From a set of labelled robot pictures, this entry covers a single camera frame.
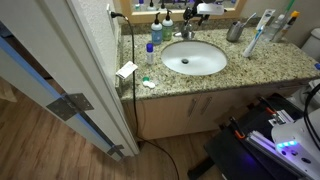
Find white toilet bowl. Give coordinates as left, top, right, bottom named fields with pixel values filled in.
left=287, top=78, right=320, bottom=115

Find green soap pump bottle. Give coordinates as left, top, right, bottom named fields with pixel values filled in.
left=161, top=9, right=174, bottom=42

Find blue soap pump bottle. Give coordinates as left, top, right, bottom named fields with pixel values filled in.
left=150, top=11, right=164, bottom=46

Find white blue toothbrush package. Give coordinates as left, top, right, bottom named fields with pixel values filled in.
left=254, top=8, right=277, bottom=34

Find large metal door hinge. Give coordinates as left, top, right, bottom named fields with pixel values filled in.
left=45, top=92, right=95, bottom=122

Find bottle with orange cap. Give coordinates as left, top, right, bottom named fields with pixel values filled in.
left=273, top=10, right=301, bottom=44

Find toothbrush in cup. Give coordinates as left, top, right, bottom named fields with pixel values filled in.
left=238, top=12, right=258, bottom=28

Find metal cabinet handle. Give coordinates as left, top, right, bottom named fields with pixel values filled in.
left=199, top=96, right=214, bottom=116
left=186, top=97, right=199, bottom=118

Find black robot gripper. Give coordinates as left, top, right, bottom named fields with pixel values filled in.
left=182, top=0, right=211, bottom=31

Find small metal door hinge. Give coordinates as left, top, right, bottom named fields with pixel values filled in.
left=106, top=143, right=126, bottom=158

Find wide wooden cabinet door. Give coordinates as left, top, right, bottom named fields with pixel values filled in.
left=123, top=93, right=202, bottom=141

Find white card box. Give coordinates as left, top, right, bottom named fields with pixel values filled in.
left=115, top=60, right=139, bottom=80

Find narrow wooden cabinet door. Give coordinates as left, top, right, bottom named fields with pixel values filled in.
left=184, top=83, right=303, bottom=135

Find white door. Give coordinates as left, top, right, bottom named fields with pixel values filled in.
left=0, top=0, right=141, bottom=163

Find clear plastic bottle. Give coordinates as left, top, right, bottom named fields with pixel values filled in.
left=263, top=13, right=287, bottom=43

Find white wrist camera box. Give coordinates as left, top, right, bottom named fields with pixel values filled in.
left=196, top=2, right=225, bottom=16

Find wooden framed mirror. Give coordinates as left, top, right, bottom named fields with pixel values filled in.
left=119, top=0, right=248, bottom=25

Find green stick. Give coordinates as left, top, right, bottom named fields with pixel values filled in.
left=283, top=0, right=296, bottom=18

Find small bottle with blue cap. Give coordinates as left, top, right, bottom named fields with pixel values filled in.
left=145, top=42, right=155, bottom=66

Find grey metal cup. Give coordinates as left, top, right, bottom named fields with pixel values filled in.
left=226, top=21, right=245, bottom=43

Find chrome tap handle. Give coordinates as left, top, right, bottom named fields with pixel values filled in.
left=182, top=21, right=194, bottom=34

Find black robot cart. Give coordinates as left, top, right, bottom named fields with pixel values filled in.
left=186, top=92, right=309, bottom=180

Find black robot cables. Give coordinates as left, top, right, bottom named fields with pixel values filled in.
left=302, top=82, right=320, bottom=152

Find white toilet tank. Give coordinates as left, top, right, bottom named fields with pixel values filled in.
left=301, top=27, right=320, bottom=63

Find white blue electric toothbrush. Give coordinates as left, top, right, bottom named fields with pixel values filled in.
left=241, top=25, right=266, bottom=59

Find black power cable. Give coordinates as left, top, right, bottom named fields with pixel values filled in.
left=109, top=11, right=181, bottom=180

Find white wall outlet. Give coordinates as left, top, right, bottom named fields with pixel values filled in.
left=105, top=3, right=116, bottom=35

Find green white contact lens case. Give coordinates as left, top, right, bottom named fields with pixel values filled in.
left=141, top=76, right=157, bottom=90

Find white oval sink basin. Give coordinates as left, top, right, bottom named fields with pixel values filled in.
left=160, top=39, right=229, bottom=77

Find aluminium rail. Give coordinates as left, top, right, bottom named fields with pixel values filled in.
left=245, top=129, right=309, bottom=178

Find orange black clamp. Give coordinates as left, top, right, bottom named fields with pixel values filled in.
left=258, top=96, right=278, bottom=117
left=228, top=116, right=247, bottom=141

